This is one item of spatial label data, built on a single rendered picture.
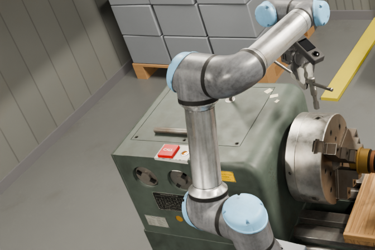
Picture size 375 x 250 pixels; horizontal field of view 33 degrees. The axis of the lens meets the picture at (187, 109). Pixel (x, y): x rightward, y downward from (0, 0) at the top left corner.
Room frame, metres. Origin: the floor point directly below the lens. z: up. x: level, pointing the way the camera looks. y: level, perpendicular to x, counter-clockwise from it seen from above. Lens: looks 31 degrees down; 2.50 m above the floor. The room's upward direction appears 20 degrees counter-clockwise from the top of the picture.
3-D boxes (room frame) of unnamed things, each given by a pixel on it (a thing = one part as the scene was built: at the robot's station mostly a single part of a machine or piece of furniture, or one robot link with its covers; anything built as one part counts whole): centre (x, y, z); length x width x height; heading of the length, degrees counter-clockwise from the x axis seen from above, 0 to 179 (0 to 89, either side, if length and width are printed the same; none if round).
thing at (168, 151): (1.82, 0.11, 1.26); 0.06 x 0.06 x 0.02; 52
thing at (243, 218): (1.34, -0.05, 1.27); 0.13 x 0.12 x 0.14; 41
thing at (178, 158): (1.81, 0.09, 1.23); 0.13 x 0.08 x 0.06; 52
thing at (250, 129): (1.95, -0.05, 1.06); 0.59 x 0.48 x 0.39; 52
